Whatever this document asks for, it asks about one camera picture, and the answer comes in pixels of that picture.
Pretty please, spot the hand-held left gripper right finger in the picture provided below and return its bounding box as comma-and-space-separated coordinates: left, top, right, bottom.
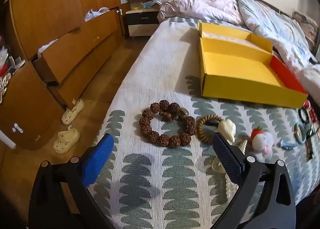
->
212, 132, 297, 229

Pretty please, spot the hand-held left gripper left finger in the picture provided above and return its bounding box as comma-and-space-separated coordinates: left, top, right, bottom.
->
28, 133, 115, 229

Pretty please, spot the clear plastic ornament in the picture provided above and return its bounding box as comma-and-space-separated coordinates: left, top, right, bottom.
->
211, 156, 225, 173

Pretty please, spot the cream shell ornament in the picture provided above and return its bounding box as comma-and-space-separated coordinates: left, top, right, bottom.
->
217, 119, 236, 143

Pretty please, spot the olive wooden bead bracelet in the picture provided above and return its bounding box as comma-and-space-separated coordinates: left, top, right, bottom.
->
197, 115, 224, 142

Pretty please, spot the brown rough bead bracelet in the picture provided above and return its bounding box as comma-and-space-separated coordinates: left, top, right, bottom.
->
139, 100, 197, 148

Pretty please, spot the light blue cord bracelet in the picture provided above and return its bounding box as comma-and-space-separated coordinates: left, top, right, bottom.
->
294, 122, 313, 144

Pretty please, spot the black strap wristwatch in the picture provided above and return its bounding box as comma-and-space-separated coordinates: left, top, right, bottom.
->
306, 129, 316, 161

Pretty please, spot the black bead bracelet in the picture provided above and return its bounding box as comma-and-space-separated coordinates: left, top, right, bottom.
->
298, 107, 310, 125

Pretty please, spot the yellow cardboard box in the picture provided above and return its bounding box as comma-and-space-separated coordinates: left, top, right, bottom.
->
197, 21, 308, 108

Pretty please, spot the pearl hair clip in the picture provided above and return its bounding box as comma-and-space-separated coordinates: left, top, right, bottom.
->
224, 174, 239, 198

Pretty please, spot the cream clog slipper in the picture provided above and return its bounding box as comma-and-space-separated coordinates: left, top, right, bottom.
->
62, 99, 85, 125
53, 128, 80, 154

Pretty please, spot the white plush strawberry toy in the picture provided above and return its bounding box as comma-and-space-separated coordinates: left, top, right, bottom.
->
251, 126, 275, 161

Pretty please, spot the small blue hair clip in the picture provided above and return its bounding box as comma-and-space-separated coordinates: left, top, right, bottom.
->
280, 140, 298, 149

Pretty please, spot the low wooden cabinet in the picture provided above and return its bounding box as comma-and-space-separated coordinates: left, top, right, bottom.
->
0, 61, 65, 150

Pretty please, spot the light blue printed quilt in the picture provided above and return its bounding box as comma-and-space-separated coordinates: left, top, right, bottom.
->
230, 0, 318, 69

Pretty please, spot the wooden nightstand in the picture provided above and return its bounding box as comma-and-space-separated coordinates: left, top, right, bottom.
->
125, 9, 160, 38

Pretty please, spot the wooden wardrobe with drawers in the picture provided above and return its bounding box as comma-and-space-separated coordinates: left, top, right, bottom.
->
5, 0, 150, 109

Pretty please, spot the plastic bag in drawer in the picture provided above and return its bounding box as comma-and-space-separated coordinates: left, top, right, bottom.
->
84, 7, 110, 22

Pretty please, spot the printed pillow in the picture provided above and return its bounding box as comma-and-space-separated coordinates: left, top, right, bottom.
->
291, 11, 319, 44

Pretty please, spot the red bead bracelet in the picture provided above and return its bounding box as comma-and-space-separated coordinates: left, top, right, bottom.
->
303, 101, 318, 122

